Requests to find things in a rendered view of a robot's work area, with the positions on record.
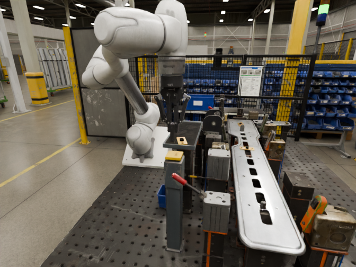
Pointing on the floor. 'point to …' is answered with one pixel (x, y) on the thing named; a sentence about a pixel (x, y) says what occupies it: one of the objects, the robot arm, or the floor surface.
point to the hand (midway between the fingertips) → (172, 132)
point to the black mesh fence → (240, 83)
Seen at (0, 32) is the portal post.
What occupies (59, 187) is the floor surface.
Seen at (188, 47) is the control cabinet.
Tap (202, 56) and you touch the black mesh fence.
